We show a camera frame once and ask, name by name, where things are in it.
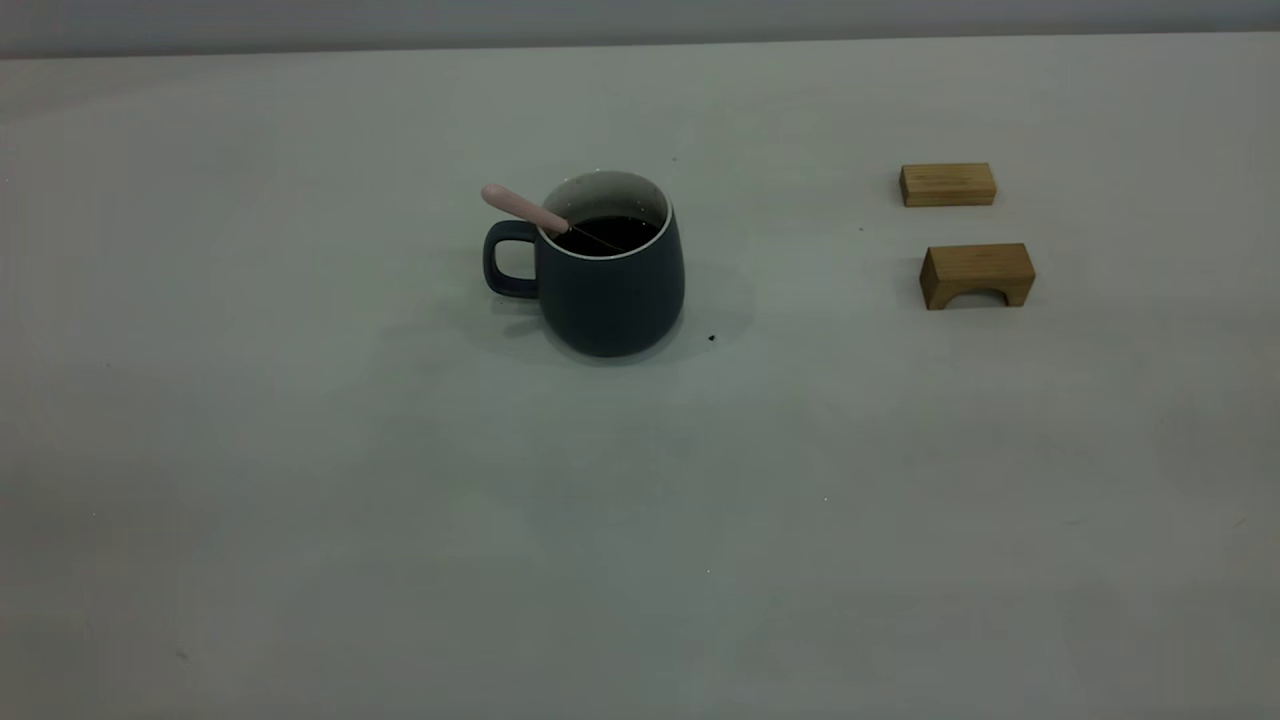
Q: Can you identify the dark grey ceramic mug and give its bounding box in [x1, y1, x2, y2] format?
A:
[482, 170, 686, 359]

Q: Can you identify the pink-handled grey spoon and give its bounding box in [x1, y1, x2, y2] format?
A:
[481, 183, 627, 252]

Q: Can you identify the dark coffee liquid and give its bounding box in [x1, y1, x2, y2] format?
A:
[550, 215, 661, 259]

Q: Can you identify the arch-shaped wooden block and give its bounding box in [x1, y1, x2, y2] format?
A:
[920, 243, 1037, 310]

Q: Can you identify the flat rectangular wooden block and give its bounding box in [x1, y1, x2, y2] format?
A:
[900, 162, 998, 208]

